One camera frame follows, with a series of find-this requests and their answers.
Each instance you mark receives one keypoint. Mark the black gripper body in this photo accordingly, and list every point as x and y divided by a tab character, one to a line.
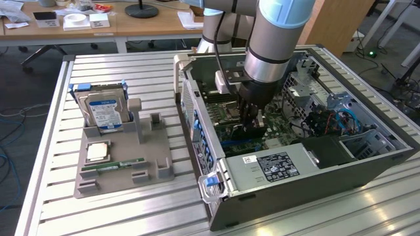
258	93

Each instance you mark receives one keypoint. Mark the black Nvidia graphics card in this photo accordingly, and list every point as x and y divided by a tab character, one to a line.
245	134

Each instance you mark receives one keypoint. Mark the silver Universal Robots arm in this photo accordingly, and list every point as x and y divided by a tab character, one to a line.
274	37

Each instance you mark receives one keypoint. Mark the CPU socket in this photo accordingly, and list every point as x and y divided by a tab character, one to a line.
230	109

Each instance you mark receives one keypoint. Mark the green Dell motherboard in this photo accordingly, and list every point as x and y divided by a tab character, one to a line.
278	125

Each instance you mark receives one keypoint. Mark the RAM stick with white label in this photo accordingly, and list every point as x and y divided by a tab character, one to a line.
225	126

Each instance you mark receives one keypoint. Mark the silver chipset heatsink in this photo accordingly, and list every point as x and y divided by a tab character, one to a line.
272	144

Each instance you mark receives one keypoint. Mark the grey metal disk bay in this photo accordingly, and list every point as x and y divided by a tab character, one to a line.
366	145
301	98

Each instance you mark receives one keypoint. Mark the blue expansion slot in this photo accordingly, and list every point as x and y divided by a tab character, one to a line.
229	143

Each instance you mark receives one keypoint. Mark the grey power supply unit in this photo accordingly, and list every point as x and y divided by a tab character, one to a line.
249	172

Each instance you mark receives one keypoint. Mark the blue case latch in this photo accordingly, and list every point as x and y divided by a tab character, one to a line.
210	180

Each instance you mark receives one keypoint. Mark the open grey PC case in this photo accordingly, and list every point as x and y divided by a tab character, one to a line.
294	196

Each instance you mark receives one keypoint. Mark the white box with red button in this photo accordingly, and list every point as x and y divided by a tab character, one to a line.
356	41

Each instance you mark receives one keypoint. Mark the white paper stack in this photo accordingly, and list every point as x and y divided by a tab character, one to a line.
188	20

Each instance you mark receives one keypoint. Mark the wooden cabinet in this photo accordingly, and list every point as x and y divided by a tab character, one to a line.
341	24

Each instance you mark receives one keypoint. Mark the device with green light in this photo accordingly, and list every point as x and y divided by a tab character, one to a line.
372	53

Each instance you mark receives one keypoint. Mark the brown cardboard box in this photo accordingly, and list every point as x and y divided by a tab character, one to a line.
196	11

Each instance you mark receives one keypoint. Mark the grey plastic parts rack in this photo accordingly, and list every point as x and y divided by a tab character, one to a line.
128	152

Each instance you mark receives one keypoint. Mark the wooden desk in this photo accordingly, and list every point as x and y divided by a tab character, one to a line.
157	27
49	34

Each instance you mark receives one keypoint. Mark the hard disk in blue caddy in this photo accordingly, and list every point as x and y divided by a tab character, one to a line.
101	110

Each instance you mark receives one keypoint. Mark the green RAM stick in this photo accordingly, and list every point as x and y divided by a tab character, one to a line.
108	167

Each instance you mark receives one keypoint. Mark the silver CPU chip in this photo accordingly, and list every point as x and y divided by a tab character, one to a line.
96	152

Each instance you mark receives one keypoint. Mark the black round lamp base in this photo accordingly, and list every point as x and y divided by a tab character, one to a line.
140	12

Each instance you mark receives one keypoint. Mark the plain white box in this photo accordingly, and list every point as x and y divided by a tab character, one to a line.
98	20

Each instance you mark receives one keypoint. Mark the red small item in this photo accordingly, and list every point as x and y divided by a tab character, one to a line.
101	8

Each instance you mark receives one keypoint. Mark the white box under tape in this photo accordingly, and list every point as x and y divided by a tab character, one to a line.
76	26

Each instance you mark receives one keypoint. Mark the white tape roll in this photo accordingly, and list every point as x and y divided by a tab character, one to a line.
74	18

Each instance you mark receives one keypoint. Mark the black office chair base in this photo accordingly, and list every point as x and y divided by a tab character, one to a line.
42	52

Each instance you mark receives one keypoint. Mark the black and white box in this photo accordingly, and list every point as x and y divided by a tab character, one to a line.
45	18

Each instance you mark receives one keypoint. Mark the grey cup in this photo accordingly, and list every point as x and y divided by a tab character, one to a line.
46	3

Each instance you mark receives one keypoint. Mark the white card with red print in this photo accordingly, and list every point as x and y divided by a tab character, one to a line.
16	25

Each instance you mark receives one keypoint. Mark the clear plastic bag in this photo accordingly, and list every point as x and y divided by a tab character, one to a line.
12	11

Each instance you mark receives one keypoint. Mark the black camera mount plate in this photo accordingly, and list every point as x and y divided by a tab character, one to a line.
237	75

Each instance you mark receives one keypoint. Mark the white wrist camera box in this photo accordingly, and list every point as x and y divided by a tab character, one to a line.
221	83

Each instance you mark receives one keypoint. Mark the white table frame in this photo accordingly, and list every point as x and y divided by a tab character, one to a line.
380	22

